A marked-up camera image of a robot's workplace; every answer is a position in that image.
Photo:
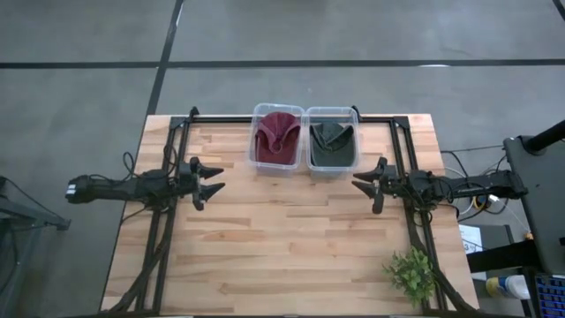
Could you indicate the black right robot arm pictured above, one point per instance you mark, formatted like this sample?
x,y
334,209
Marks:
x,y
485,183

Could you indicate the blue backlit keyboard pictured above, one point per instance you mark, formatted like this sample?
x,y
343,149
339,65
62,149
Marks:
x,y
552,296

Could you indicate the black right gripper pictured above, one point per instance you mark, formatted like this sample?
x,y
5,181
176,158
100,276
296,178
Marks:
x,y
388,183

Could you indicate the white paper sheet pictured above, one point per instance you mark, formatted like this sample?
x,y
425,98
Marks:
x,y
470,236

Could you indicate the red cap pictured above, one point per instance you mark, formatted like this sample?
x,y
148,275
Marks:
x,y
287,123
269,156

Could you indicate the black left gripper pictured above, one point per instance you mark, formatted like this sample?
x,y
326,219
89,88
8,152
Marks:
x,y
187,179

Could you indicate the small green artificial plant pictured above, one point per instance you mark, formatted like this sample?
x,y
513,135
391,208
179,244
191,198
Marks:
x,y
412,276

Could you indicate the grey cart top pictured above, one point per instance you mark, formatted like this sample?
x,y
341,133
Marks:
x,y
543,199

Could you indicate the grey metal stand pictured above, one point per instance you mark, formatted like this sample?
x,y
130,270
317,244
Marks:
x,y
26,216

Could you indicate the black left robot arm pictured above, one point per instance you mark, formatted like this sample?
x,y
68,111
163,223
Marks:
x,y
115,190

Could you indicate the black shelf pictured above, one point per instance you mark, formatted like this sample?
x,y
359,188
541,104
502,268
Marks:
x,y
499,258

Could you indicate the clear plastic bin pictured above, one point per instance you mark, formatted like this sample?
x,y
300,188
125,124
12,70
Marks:
x,y
331,170
276,169

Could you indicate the white spray bottle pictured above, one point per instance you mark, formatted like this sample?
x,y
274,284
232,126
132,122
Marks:
x,y
512,287

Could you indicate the green cap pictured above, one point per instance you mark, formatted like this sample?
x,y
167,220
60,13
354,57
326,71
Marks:
x,y
337,132

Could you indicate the black aluminium table frame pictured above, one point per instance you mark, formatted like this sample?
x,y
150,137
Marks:
x,y
220,119

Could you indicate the black round pole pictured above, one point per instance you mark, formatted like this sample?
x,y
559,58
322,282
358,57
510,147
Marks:
x,y
547,137

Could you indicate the dark green cloth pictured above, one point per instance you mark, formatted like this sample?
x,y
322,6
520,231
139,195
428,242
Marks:
x,y
331,159

